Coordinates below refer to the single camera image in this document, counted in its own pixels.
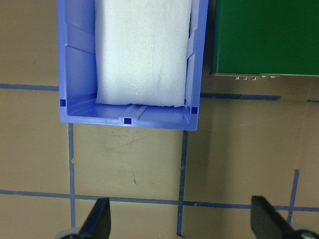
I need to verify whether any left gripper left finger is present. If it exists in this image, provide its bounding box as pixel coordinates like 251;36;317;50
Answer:
79;198;111;239

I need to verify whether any blue source bin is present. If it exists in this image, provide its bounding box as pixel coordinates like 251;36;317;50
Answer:
57;0;208;131

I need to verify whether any green conveyor belt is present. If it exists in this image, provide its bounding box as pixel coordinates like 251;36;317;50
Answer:
211;0;319;76

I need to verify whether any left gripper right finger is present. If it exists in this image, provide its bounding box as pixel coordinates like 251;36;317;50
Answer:
250;195;319;239

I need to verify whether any white foam pad source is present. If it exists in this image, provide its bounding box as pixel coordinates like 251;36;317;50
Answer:
95;0;192;107

